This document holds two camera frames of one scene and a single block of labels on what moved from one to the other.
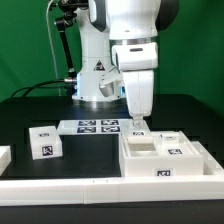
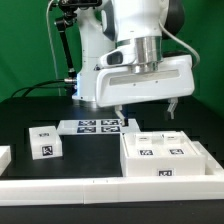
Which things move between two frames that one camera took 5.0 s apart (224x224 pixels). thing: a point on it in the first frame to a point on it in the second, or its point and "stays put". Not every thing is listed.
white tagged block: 128,130 to 144,144
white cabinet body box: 166,154 stays put
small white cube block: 45,142 stays put
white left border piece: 5,157 stays put
